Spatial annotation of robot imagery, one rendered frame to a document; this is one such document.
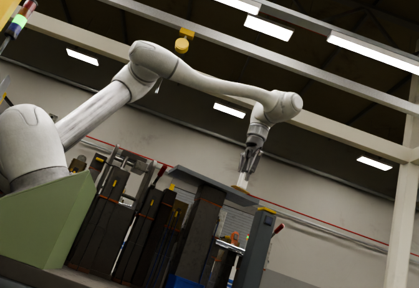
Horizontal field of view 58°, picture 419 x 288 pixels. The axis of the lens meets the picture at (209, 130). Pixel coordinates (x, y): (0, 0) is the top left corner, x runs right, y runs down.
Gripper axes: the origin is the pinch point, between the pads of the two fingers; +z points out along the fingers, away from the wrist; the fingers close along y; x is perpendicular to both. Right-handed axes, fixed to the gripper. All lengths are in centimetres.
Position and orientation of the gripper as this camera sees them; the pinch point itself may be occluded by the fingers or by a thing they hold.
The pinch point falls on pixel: (242, 181)
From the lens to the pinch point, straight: 162.6
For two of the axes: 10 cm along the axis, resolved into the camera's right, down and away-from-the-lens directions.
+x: -7.7, -4.7, -4.4
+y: -5.6, 1.6, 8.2
